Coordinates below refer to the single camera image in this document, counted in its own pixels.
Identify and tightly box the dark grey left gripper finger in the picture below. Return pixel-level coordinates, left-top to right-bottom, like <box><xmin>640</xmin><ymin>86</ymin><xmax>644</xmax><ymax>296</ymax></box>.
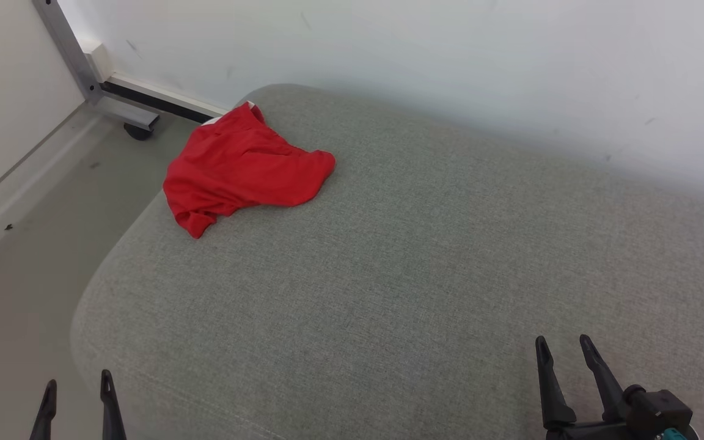
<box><xmin>100</xmin><ymin>369</ymin><xmax>128</xmax><ymax>440</ymax></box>
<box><xmin>29</xmin><ymin>379</ymin><xmax>58</xmax><ymax>440</ymax></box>

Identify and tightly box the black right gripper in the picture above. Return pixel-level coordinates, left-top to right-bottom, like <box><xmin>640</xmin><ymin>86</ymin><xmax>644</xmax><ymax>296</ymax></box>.
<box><xmin>534</xmin><ymin>334</ymin><xmax>634</xmax><ymax>440</ymax></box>

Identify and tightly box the red shorts white stripe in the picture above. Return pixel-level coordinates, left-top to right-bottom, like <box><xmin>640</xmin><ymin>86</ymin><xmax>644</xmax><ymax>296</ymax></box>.
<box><xmin>163</xmin><ymin>101</ymin><xmax>336</xmax><ymax>240</ymax></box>

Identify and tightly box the black caster wheel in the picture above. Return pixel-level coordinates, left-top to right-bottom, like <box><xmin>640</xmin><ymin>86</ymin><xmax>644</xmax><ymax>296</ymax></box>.
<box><xmin>123</xmin><ymin>122</ymin><xmax>158</xmax><ymax>142</ymax></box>

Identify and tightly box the white skirting rail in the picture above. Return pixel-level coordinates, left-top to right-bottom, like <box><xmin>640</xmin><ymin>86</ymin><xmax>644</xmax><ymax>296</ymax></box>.
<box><xmin>80</xmin><ymin>42</ymin><xmax>230</xmax><ymax>120</ymax></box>

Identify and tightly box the aluminium frame post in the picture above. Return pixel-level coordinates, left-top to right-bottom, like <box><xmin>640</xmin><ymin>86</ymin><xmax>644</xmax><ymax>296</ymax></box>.
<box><xmin>31</xmin><ymin>0</ymin><xmax>160</xmax><ymax>132</ymax></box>

